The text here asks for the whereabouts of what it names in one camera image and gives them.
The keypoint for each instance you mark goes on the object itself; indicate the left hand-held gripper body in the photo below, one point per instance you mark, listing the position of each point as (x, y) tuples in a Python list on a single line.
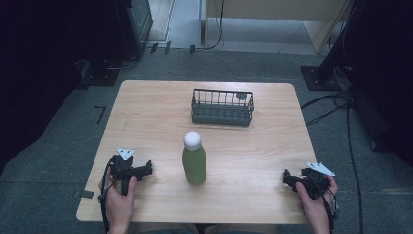
[(125, 169)]

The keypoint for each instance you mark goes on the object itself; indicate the dark curtain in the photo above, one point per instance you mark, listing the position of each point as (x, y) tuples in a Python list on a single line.
[(386, 71), (42, 65)]

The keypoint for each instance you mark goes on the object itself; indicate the black stand base plate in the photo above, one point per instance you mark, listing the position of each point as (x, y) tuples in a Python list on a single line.
[(319, 79), (99, 76)]

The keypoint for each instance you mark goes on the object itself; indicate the green bottle with white cap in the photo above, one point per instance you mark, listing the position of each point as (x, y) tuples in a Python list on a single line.
[(194, 159)]

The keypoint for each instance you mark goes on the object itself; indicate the black equipment cabinet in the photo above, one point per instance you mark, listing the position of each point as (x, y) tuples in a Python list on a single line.
[(136, 26)]

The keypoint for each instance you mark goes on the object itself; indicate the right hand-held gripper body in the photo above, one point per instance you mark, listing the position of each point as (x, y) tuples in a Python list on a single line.
[(315, 185)]

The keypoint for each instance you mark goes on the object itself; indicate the person's right hand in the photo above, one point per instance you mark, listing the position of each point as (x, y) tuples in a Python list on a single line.
[(316, 209)]

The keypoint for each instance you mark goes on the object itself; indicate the black slanted stand post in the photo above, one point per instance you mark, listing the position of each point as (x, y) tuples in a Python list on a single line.
[(337, 42)]

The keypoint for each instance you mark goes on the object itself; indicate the person's legs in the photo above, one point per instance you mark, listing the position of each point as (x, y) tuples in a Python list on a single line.
[(201, 229)]

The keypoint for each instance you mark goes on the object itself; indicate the light wooden partition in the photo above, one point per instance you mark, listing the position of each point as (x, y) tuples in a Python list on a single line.
[(279, 13)]

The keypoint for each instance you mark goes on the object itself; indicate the black floor tape piece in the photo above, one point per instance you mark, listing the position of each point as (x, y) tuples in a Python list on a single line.
[(86, 194), (154, 47), (167, 47), (192, 49)]

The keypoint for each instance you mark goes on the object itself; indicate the person's left hand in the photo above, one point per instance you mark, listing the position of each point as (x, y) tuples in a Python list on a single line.
[(120, 204)]

